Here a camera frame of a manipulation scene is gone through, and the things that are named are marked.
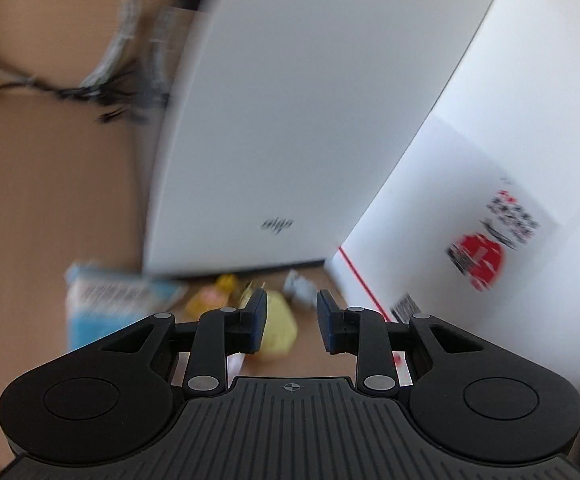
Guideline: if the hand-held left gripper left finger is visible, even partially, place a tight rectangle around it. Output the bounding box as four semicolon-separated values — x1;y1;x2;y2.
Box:
99;290;269;402

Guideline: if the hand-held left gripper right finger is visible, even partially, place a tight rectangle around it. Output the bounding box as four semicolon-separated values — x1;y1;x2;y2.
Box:
316;289;486;402

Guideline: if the pale yellow toy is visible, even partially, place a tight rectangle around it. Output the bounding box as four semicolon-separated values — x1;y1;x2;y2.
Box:
240;285;298;357

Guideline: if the small grey toy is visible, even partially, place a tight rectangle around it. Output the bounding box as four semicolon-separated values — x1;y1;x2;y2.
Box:
282;270;321;307

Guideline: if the blue tissue pack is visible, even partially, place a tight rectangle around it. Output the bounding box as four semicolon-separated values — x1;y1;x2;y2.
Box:
65;260;189;352

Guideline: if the white red printed mailer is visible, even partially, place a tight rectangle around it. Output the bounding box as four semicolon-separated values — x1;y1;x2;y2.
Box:
326;0;580;441

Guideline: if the white computer case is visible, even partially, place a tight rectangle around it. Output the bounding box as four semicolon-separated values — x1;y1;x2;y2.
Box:
142;0;513;281

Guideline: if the black cable bundle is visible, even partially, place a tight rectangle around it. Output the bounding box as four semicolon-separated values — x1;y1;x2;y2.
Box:
0;2;176;127

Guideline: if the white coiled cable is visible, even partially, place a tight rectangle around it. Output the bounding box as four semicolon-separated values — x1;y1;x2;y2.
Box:
80;0;143;92

